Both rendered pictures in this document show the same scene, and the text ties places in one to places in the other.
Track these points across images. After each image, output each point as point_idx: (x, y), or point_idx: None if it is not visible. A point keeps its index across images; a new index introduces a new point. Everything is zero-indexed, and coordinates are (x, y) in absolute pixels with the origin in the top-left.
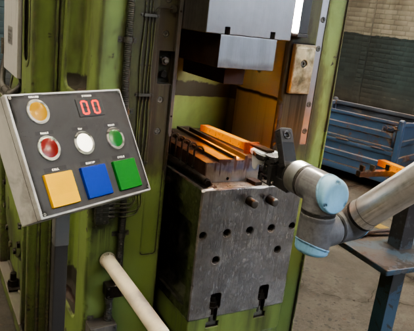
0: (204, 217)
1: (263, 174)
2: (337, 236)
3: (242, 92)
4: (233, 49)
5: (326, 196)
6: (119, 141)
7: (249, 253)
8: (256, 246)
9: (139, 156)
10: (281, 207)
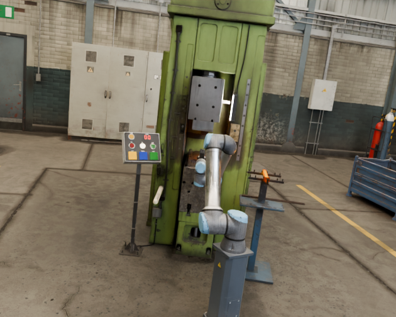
0: (184, 176)
1: None
2: (204, 181)
3: None
4: (197, 124)
5: (197, 166)
6: (154, 147)
7: (202, 192)
8: (204, 190)
9: (159, 152)
10: None
